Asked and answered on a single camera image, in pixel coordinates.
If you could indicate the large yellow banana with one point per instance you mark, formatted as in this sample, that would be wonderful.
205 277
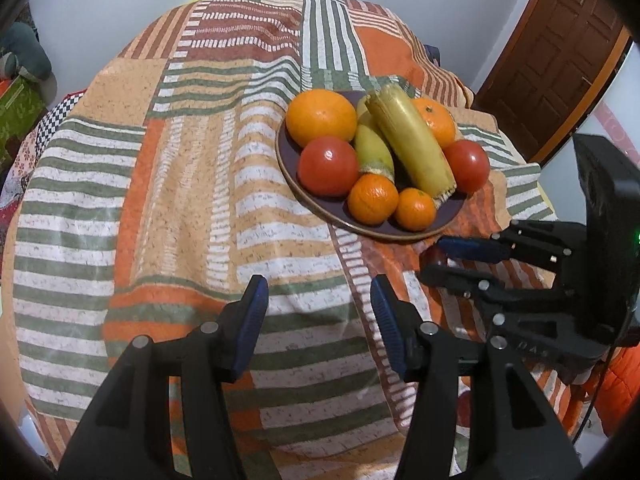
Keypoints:
410 140

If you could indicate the orange quilt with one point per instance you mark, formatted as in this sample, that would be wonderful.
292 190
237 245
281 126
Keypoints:
620 390

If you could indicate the medium orange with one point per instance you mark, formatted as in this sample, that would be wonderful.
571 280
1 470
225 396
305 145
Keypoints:
437 120

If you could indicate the striped patchwork blanket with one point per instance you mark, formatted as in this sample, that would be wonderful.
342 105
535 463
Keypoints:
200 160

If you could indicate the grey plush toy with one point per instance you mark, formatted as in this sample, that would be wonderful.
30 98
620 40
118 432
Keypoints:
25 47

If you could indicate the checkered cloth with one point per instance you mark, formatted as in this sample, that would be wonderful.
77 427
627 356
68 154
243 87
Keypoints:
55 115

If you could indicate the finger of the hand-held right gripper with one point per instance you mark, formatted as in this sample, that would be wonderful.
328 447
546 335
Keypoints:
470 249
465 280

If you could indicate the large orange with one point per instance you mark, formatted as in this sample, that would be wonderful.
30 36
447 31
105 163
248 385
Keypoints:
321 117

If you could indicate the yellow-green sheet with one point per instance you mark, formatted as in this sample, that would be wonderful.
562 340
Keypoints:
546 200

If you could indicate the small tangerine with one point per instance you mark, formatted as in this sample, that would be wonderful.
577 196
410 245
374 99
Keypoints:
415 208
372 199

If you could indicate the red tomato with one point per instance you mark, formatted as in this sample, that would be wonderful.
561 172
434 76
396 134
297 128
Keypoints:
466 165
328 165

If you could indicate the purple plate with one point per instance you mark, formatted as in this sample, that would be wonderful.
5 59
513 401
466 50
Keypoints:
320 205

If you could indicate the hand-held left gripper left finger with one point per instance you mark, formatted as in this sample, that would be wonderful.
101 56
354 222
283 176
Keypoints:
250 320

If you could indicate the small yellow-green banana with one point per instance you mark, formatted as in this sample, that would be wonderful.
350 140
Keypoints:
372 150

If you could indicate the floral cloth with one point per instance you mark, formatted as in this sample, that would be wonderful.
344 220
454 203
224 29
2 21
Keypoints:
15 175

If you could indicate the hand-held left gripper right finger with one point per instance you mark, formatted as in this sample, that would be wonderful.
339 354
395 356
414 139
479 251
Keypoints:
387 320

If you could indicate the brown wooden door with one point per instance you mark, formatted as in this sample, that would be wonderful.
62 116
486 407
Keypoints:
555 50

